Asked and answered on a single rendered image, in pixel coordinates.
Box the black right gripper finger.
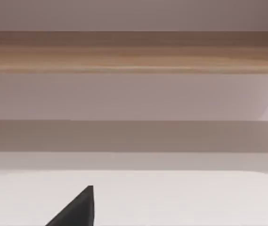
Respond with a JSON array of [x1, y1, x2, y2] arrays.
[[44, 185, 95, 226]]

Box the wooden shelf board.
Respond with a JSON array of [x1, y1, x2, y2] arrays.
[[0, 30, 268, 75]]

